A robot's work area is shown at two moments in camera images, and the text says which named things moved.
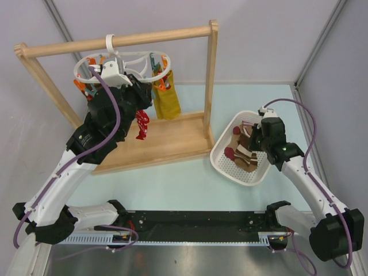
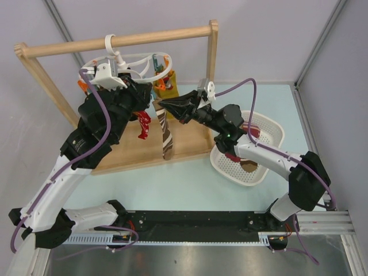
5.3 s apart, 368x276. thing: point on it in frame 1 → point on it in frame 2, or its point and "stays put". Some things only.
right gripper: [255, 130] → [182, 110]
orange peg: [161, 85] stays put
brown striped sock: [245, 160] → [168, 141]
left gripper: [141, 90] stays put
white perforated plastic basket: [222, 132] stays put
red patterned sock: [143, 119] stays put
